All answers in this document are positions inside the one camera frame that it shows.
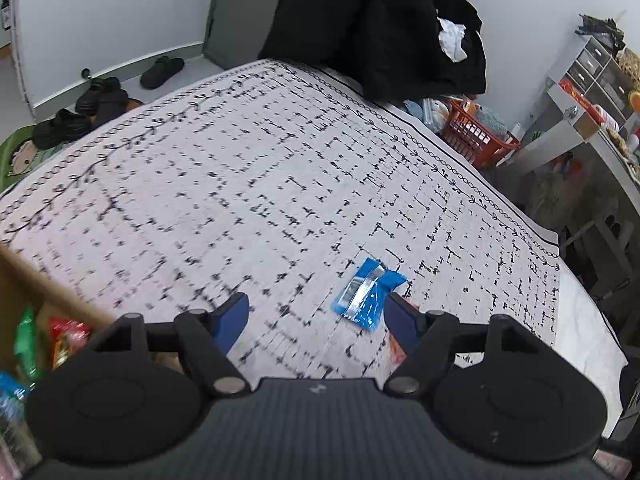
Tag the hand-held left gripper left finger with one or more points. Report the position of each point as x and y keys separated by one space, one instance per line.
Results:
x=231 y=317

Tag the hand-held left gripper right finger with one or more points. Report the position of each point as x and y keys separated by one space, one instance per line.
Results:
x=400 y=320

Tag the orange snack packet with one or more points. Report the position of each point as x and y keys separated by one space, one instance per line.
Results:
x=396 y=352

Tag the blue snack packet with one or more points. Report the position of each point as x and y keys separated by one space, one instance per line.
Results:
x=365 y=295

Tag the small red snack packet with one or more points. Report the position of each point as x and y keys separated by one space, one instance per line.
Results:
x=67 y=340

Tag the cardboard box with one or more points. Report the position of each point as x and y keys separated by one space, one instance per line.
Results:
x=50 y=292

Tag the small dark green snack packet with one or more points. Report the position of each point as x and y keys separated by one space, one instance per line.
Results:
x=26 y=345

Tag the blue crinkled packet with white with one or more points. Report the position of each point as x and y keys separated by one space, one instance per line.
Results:
x=11 y=391

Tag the clear snack packet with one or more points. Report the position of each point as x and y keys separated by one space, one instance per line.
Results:
x=17 y=442

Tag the white fleece blanket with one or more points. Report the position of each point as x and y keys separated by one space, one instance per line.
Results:
x=585 y=335

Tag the red plastic basket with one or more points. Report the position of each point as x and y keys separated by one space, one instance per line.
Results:
x=475 y=142

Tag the light blue packets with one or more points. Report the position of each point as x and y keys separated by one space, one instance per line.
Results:
x=425 y=114

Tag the white stool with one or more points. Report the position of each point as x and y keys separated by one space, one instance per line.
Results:
x=607 y=245

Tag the grey blue knit item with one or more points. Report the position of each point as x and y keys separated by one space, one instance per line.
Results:
x=492 y=119

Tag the orange item in basket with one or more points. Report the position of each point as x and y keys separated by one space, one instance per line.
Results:
x=472 y=106

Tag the black clog shoe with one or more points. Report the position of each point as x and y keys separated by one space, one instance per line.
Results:
x=161 y=72
x=97 y=94
x=111 y=107
x=62 y=129

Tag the white desk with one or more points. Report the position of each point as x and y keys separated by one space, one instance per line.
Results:
x=565 y=135

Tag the green cartoon mat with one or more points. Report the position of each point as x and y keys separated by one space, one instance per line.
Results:
x=15 y=160

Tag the black door stopper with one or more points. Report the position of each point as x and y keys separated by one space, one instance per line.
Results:
x=87 y=74

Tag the white cloth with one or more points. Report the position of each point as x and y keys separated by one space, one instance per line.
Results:
x=452 y=40

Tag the red box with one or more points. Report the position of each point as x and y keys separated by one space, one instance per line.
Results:
x=582 y=100

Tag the black clothing pile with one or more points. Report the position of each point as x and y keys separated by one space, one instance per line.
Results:
x=375 y=20

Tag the grey panel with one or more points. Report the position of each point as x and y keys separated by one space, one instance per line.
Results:
x=240 y=10

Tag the grey drawer organizer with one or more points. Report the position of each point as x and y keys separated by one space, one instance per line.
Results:
x=592 y=67

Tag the white door frame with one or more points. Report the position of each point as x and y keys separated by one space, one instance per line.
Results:
x=22 y=50

